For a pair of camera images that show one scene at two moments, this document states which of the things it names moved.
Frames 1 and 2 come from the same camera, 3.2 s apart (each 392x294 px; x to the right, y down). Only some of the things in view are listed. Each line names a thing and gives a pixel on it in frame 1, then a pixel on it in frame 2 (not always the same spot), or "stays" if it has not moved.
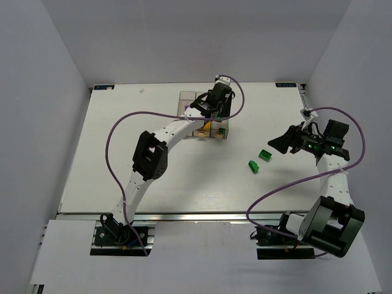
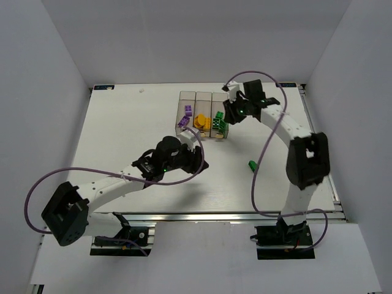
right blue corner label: x=285 y=84 stays
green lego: x=265 y=155 -> x=222 y=124
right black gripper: x=296 y=141 -> x=229 y=113
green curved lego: x=253 y=166 stays
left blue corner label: x=103 y=87 stays
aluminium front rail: x=185 y=216 stays
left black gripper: x=225 y=109 -> x=198 y=159
